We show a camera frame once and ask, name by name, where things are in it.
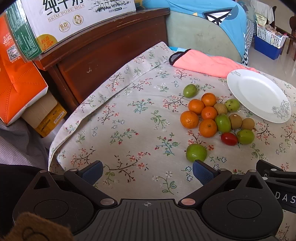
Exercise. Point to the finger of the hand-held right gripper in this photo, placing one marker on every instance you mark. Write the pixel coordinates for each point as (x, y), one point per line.
(268, 167)

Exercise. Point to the floral bed sheet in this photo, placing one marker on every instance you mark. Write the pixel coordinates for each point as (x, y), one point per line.
(129, 129)

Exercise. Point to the grey cloth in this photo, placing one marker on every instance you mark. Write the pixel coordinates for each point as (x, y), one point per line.
(18, 143)

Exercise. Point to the brown longan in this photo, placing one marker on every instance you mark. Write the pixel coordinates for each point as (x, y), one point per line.
(235, 121)
(220, 108)
(248, 123)

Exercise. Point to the plain cardboard box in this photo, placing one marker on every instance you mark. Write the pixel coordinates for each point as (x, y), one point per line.
(41, 104)

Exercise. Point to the yellow cardboard box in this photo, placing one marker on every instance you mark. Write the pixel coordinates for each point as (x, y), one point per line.
(49, 120)

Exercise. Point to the brown fuzzy cloth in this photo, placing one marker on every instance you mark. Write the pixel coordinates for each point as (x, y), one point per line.
(34, 228)

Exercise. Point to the spotted green jujube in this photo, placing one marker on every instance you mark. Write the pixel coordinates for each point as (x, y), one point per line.
(232, 105)

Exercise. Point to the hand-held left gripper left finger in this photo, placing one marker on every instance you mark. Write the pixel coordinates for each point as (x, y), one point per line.
(93, 171)

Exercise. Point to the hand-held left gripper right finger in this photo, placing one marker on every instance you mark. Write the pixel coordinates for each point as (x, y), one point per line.
(201, 172)

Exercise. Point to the black white houndstooth cloth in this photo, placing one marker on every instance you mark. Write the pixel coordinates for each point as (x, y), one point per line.
(245, 58)

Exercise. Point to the pink towel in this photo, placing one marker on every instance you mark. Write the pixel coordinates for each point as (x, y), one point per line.
(201, 62)

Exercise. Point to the white plastic basket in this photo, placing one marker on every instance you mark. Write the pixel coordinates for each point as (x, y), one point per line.
(269, 36)

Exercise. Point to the blue plastic bin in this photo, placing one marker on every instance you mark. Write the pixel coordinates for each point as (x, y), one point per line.
(268, 49)

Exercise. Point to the white plate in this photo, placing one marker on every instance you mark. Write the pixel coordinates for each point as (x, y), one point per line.
(254, 92)

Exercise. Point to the pale green cushion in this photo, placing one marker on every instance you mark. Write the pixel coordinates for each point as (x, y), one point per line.
(198, 34)

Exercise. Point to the red cherry tomato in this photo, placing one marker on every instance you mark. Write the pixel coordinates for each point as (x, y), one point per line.
(229, 138)

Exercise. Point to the orange white carton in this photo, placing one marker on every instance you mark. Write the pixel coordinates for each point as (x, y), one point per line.
(16, 81)

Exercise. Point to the wooden headboard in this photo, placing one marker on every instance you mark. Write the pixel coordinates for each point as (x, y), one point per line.
(104, 46)

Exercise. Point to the white green milk carton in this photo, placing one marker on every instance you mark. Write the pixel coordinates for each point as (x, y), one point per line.
(69, 23)

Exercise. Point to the wooden chair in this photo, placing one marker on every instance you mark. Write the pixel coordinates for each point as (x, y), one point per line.
(289, 34)

